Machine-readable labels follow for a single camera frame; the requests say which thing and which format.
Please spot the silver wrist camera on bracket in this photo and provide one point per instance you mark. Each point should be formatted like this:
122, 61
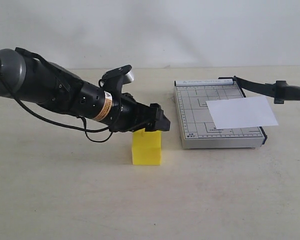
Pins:
113, 80

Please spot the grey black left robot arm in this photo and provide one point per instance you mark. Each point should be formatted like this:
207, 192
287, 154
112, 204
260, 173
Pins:
27, 77

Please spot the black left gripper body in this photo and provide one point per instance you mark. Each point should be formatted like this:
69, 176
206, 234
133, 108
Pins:
131, 113

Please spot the grey paper cutter base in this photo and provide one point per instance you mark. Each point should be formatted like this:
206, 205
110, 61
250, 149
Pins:
196, 126

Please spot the black cutter blade arm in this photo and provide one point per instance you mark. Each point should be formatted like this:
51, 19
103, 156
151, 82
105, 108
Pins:
280, 91

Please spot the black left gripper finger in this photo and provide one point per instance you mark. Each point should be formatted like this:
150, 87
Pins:
146, 126
158, 120

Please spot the yellow cube block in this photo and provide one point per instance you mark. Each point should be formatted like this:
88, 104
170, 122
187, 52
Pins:
146, 148

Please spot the white paper sheet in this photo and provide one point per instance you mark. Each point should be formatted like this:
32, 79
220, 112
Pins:
246, 112

